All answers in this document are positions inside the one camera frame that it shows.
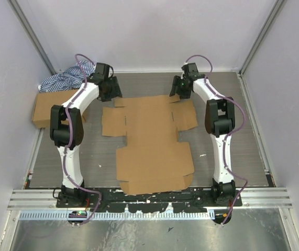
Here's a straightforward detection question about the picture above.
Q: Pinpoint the brown cardboard box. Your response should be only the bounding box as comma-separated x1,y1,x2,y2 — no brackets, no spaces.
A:
102,95,198,195
32,89,77,129

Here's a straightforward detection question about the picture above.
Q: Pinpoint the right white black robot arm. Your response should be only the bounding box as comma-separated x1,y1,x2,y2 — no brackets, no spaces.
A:
170,75,236,207

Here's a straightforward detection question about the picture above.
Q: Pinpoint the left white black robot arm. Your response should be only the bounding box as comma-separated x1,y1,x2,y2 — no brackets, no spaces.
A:
50,76,122,208

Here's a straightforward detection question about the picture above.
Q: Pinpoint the closed brown cardboard box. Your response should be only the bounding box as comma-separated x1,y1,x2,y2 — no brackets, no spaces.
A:
32,89,77,129

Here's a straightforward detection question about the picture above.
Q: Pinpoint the blue striped crumpled cloth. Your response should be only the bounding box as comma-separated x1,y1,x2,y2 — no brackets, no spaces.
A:
38,60,96,93

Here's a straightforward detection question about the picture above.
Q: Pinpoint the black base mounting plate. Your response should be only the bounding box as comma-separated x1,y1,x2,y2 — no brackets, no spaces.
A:
56,187,243,213

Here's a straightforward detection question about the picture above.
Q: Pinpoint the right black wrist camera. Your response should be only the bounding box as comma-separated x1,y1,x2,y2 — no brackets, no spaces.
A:
181,63,200,80

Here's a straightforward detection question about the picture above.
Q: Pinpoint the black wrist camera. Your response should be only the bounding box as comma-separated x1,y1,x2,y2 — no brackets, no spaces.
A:
181,63,200,80
93,62,114,80

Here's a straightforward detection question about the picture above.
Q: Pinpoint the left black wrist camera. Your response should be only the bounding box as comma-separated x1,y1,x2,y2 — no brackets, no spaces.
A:
93,62,114,80

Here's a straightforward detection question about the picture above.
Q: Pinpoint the left aluminium corner post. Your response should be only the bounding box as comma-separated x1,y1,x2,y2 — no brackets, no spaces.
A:
8,0,57,75

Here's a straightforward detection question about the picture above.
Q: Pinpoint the aluminium corner post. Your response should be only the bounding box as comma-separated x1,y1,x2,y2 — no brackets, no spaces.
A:
238,0,287,76
8,0,57,75

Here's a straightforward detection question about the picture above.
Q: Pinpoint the right aluminium corner post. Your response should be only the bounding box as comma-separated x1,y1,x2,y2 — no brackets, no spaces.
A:
238,0,287,76

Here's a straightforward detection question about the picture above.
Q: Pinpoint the aluminium front rail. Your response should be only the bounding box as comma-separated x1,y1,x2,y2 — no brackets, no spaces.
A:
7,187,293,210

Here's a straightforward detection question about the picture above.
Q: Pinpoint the white slotted cable duct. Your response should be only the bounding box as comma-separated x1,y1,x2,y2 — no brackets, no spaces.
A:
18,210,215,221

